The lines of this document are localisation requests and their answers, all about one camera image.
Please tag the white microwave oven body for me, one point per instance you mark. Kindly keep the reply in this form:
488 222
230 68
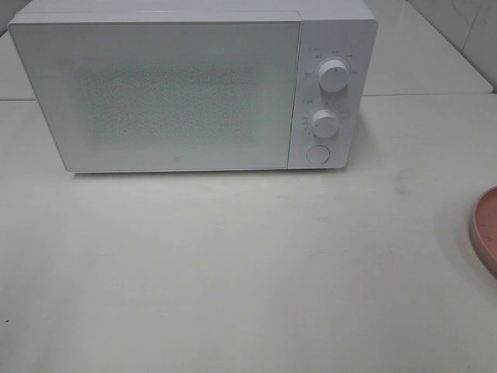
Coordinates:
346 29

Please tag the white timer knob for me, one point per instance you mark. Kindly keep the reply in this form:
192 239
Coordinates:
324 124

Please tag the upper white power knob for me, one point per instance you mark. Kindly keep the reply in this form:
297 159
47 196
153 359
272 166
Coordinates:
333 74

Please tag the pink round plate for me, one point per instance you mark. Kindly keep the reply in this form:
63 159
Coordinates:
483 229

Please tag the round white door button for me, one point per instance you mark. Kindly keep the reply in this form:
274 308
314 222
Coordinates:
318 155

